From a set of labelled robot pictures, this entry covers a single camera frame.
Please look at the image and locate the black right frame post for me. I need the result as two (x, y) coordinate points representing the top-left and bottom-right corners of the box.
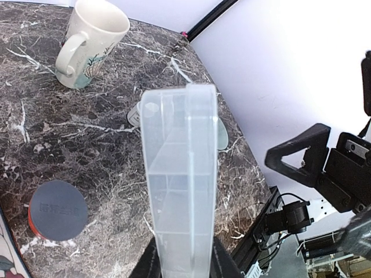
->
(181, 0), (238, 42)

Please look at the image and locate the green bowl right side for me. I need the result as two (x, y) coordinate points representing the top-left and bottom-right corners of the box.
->
(217, 118), (229, 151)

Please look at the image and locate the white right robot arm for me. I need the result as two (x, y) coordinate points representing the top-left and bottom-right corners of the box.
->
(265, 123), (370, 259)

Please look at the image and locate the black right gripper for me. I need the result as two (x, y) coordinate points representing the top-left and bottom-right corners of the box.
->
(265, 123), (370, 214)

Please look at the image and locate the clear plastic pill organizer box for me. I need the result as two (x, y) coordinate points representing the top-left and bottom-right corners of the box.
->
(140, 84), (218, 277)

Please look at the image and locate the floral square plate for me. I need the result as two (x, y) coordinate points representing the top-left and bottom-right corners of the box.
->
(1, 212), (30, 277)

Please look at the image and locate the small white dropper bottle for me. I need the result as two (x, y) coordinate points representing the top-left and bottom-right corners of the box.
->
(127, 102), (140, 127)

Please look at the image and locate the white ceramic mug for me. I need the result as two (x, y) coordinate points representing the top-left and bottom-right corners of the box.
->
(55, 0), (130, 89)

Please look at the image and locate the orange bottle with grey lid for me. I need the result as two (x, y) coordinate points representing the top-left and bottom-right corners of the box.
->
(28, 180), (88, 242)

